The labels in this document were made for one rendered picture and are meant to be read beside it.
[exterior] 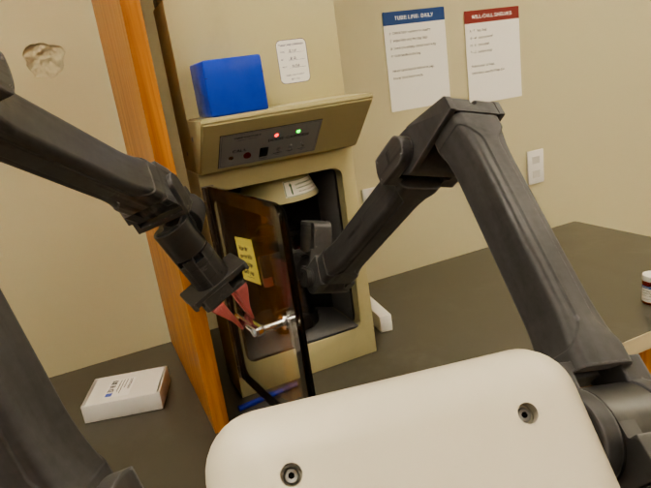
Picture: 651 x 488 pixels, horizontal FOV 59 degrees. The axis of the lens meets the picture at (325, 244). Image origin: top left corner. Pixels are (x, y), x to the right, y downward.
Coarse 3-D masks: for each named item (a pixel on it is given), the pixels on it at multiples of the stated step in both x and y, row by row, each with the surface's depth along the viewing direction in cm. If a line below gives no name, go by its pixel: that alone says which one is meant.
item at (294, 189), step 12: (276, 180) 115; (288, 180) 115; (300, 180) 117; (312, 180) 122; (240, 192) 120; (252, 192) 116; (264, 192) 115; (276, 192) 115; (288, 192) 115; (300, 192) 116; (312, 192) 118
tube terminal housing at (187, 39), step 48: (192, 0) 98; (240, 0) 102; (288, 0) 105; (192, 48) 100; (240, 48) 103; (336, 48) 111; (192, 96) 102; (288, 96) 109; (192, 192) 114; (336, 336) 124; (240, 384) 117
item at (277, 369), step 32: (224, 192) 95; (224, 224) 100; (256, 224) 87; (224, 256) 105; (256, 256) 90; (288, 256) 81; (256, 288) 94; (288, 288) 82; (288, 320) 86; (256, 352) 103; (288, 352) 89; (256, 384) 108; (288, 384) 93
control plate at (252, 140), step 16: (272, 128) 99; (288, 128) 101; (304, 128) 103; (320, 128) 105; (224, 144) 98; (240, 144) 100; (256, 144) 101; (272, 144) 103; (288, 144) 105; (304, 144) 107; (224, 160) 101; (240, 160) 103; (256, 160) 105
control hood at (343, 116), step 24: (336, 96) 110; (360, 96) 102; (192, 120) 99; (216, 120) 93; (240, 120) 95; (264, 120) 97; (288, 120) 99; (336, 120) 105; (360, 120) 108; (192, 144) 102; (216, 144) 97; (336, 144) 111; (216, 168) 103
